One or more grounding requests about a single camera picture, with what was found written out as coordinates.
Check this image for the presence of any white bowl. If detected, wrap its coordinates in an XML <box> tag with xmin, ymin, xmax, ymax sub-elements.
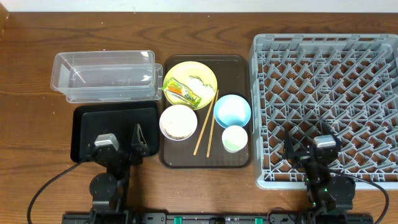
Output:
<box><xmin>159</xmin><ymin>105</ymin><xmax>198</xmax><ymax>141</ymax></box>

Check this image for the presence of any white cup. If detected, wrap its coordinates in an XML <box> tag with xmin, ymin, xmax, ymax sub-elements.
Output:
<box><xmin>221</xmin><ymin>126</ymin><xmax>248</xmax><ymax>153</ymax></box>

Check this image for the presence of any green orange snack wrapper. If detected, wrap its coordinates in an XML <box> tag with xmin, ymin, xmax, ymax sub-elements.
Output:
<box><xmin>162</xmin><ymin>78</ymin><xmax>201</xmax><ymax>108</ymax></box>

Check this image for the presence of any light blue bowl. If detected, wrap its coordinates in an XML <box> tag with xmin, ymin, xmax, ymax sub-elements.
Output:
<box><xmin>213</xmin><ymin>95</ymin><xmax>251</xmax><ymax>128</ymax></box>

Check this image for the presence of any yellow plate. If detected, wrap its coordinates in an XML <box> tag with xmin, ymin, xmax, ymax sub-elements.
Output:
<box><xmin>164</xmin><ymin>61</ymin><xmax>218</xmax><ymax>110</ymax></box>

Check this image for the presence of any white napkin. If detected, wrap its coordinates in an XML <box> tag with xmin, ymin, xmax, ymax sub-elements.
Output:
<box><xmin>188</xmin><ymin>77</ymin><xmax>216</xmax><ymax>98</ymax></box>

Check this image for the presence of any wooden chopstick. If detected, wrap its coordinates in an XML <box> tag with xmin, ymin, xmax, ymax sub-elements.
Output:
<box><xmin>206</xmin><ymin>90</ymin><xmax>219</xmax><ymax>158</ymax></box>
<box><xmin>193</xmin><ymin>90</ymin><xmax>219</xmax><ymax>156</ymax></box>

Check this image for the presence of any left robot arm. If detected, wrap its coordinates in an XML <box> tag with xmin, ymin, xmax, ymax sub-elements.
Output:
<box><xmin>87</xmin><ymin>124</ymin><xmax>149</xmax><ymax>224</ymax></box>

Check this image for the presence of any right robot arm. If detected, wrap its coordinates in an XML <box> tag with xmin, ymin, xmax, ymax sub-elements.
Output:
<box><xmin>284</xmin><ymin>126</ymin><xmax>356</xmax><ymax>223</ymax></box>

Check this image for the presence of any black waste tray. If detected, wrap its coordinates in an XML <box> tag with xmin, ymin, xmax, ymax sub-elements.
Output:
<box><xmin>70</xmin><ymin>101</ymin><xmax>159</xmax><ymax>162</ymax></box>

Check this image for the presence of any grey dishwasher rack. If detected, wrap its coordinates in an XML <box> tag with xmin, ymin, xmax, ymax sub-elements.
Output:
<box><xmin>249</xmin><ymin>34</ymin><xmax>397</xmax><ymax>190</ymax></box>

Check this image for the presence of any brown serving tray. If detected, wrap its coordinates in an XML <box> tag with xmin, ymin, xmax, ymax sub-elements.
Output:
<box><xmin>159</xmin><ymin>55</ymin><xmax>253</xmax><ymax>169</ymax></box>

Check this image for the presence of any clear plastic bin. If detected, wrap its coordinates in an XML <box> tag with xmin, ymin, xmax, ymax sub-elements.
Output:
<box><xmin>50</xmin><ymin>50</ymin><xmax>163</xmax><ymax>103</ymax></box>

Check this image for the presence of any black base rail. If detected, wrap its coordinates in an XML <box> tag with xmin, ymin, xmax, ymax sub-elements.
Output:
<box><xmin>61</xmin><ymin>212</ymin><xmax>374</xmax><ymax>224</ymax></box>

